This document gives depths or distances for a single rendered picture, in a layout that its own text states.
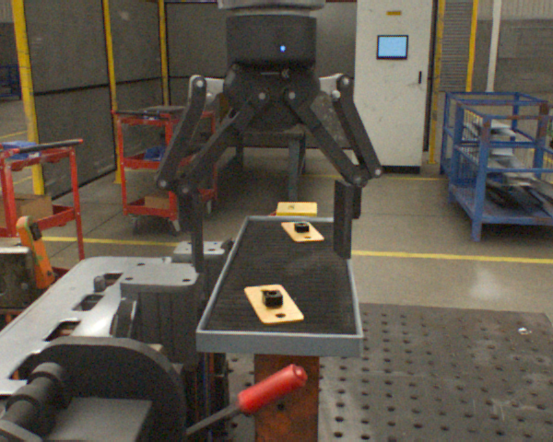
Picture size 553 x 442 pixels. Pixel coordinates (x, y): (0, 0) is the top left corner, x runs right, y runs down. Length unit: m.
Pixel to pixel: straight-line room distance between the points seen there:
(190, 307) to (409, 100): 6.43
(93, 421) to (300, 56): 0.31
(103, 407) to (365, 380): 0.99
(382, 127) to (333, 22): 1.58
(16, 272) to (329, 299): 0.69
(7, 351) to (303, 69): 0.58
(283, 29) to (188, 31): 7.73
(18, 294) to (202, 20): 7.18
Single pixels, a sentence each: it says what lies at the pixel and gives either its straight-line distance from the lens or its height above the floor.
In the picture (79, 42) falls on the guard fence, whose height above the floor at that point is 1.46.
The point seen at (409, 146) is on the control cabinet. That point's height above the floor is 0.32.
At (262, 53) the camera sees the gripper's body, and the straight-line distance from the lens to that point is 0.49.
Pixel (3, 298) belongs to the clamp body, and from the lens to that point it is 1.18.
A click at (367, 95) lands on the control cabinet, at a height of 0.90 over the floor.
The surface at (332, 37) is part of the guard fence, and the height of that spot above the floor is 1.55.
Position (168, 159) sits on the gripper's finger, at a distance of 0.51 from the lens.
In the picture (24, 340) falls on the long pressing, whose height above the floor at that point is 1.00.
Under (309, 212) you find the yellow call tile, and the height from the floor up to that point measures 1.16.
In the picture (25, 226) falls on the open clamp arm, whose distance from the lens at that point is 1.14.
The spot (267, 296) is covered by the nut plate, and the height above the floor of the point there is 1.17.
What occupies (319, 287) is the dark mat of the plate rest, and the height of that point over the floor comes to 1.16.
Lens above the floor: 1.39
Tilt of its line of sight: 16 degrees down
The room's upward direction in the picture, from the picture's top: straight up
